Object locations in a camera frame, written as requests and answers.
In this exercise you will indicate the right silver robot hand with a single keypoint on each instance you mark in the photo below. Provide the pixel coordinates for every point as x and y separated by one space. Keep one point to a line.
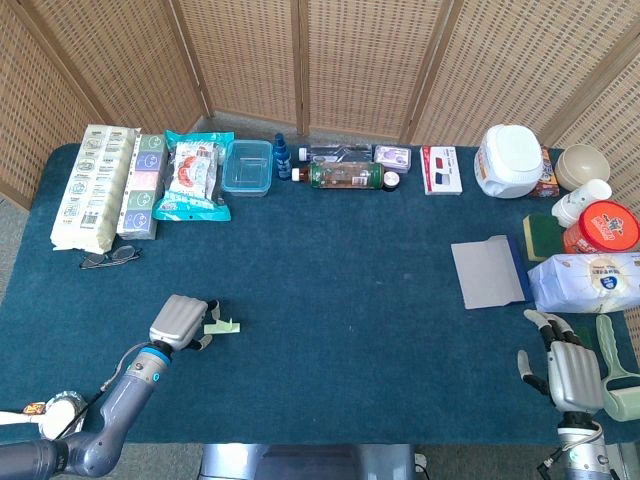
575 377

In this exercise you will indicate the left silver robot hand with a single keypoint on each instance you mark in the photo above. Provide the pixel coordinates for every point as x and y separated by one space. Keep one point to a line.
177 320

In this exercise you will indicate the pale green paper strip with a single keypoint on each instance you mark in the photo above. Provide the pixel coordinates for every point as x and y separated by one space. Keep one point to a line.
225 328

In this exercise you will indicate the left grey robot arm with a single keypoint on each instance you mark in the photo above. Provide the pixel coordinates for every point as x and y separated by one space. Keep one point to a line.
125 400

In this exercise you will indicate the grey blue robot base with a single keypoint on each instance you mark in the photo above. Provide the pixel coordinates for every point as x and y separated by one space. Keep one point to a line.
310 462

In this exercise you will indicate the pale green lint roller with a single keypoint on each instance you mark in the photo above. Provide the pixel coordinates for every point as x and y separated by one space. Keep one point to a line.
622 395

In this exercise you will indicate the white blue tissue package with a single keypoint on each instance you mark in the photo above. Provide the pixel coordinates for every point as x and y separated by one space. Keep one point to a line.
585 282

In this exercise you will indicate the grey notebook with blue spine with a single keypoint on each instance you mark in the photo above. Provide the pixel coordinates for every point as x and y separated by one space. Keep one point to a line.
485 275

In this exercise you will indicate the pastel square tissue pack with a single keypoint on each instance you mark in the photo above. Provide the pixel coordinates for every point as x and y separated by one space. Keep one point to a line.
142 185

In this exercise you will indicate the teal snack bag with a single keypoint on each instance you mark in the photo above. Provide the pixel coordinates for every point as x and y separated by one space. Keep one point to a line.
192 175

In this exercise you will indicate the foil cup with white filling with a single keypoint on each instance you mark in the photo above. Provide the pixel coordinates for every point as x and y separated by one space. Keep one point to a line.
62 414

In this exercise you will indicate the red lidded canister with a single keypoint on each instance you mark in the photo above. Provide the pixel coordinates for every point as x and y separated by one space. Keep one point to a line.
602 227

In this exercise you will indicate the cream plastic bag roll package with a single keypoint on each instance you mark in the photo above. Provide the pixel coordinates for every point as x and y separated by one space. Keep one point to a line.
90 190

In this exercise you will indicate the teal felt table cloth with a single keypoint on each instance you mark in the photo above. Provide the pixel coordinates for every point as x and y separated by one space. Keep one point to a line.
325 250

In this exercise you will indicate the clear container with blue rim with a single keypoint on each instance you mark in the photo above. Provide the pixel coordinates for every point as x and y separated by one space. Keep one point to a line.
247 170

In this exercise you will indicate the white stick with orange label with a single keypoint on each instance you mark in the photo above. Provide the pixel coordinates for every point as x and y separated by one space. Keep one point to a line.
32 409

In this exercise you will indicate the white paper cup stack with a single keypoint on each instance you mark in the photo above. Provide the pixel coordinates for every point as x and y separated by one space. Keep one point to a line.
580 200

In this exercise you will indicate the blue spray bottle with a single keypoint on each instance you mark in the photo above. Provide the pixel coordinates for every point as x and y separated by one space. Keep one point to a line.
282 160

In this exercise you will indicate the orange printed box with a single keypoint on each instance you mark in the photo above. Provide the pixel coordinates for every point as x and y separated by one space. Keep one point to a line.
548 181

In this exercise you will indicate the beige bowl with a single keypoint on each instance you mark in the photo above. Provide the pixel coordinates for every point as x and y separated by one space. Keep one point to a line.
582 165

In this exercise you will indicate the green tea bottle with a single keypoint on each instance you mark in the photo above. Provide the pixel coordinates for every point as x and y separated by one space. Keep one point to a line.
345 175

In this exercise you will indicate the white detergent jug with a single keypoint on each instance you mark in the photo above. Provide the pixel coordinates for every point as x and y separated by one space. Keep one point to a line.
510 160

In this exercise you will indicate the white box red blue print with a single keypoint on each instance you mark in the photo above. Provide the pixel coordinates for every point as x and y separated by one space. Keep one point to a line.
440 170

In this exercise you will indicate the dark jar with silver lid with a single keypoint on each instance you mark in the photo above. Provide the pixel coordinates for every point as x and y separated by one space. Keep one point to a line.
391 181

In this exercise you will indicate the purple small case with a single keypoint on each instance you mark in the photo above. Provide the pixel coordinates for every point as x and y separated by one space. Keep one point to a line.
392 157

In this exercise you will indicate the wicker folding screen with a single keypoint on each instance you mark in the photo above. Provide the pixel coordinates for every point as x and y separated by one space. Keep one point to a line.
350 65

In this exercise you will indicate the black frame eyeglasses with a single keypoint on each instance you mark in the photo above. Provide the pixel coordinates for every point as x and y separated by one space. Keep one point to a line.
121 254

